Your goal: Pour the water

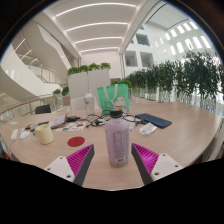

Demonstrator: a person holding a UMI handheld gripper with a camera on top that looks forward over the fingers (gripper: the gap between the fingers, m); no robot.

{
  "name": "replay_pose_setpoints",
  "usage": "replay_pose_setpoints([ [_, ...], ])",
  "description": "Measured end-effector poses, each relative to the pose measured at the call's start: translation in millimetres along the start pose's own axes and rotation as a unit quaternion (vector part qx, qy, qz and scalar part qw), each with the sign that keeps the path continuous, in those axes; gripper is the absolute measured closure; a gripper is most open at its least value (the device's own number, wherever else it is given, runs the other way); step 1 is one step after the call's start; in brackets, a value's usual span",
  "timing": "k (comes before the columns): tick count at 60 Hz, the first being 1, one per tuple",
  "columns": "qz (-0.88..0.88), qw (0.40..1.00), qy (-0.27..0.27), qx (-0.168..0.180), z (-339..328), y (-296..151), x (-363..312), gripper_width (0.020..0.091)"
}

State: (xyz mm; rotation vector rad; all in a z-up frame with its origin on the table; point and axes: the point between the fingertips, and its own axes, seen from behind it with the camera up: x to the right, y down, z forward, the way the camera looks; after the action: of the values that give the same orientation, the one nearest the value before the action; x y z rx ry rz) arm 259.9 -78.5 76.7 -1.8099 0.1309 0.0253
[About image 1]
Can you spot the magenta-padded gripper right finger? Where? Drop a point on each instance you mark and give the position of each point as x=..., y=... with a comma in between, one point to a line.
x=163, y=165

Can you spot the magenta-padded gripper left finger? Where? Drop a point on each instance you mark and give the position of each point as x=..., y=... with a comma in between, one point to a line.
x=61, y=166

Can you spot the purple drink bottle black cap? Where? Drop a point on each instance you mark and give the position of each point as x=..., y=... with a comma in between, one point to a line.
x=116, y=140

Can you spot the flat round red coaster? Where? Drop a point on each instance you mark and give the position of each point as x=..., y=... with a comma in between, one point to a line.
x=76, y=141

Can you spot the cream yellow mug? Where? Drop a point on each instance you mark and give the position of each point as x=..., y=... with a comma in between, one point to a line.
x=44, y=135

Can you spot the white packet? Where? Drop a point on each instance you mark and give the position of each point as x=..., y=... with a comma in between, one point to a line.
x=147, y=129

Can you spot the colourful sticker sheet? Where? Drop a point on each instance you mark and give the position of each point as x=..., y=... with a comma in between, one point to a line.
x=73, y=126

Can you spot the printed booklet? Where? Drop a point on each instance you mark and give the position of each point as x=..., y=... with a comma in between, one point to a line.
x=58, y=121

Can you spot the white computer mouse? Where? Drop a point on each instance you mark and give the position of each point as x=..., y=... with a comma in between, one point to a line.
x=24, y=135

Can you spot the black power adapter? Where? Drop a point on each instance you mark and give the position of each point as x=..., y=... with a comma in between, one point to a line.
x=72, y=118

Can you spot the white power strip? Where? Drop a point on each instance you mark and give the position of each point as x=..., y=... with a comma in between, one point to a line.
x=14, y=134

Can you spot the black chair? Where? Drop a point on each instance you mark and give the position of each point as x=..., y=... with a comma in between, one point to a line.
x=43, y=109

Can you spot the white chair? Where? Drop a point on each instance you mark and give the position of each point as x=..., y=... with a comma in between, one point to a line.
x=78, y=104

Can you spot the white paper note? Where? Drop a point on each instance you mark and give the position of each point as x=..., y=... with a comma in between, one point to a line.
x=13, y=122

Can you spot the clear shaker bottle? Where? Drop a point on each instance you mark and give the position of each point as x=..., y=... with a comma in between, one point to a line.
x=89, y=103

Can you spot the wood-topped glass railing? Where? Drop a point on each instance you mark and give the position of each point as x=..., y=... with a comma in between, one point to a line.
x=23, y=106

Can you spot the brown planter with green plant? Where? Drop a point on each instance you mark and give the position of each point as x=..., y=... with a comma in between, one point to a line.
x=65, y=95

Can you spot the green tote bag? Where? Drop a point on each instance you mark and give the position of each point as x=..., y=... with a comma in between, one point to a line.
x=108, y=96

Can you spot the white cabinet topped with plants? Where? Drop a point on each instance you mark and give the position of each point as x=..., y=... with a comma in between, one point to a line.
x=88, y=83

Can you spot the row of green potted trees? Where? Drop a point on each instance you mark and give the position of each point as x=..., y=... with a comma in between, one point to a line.
x=186, y=76

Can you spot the group of ceiling light strips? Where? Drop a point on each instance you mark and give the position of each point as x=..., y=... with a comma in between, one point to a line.
x=96, y=24

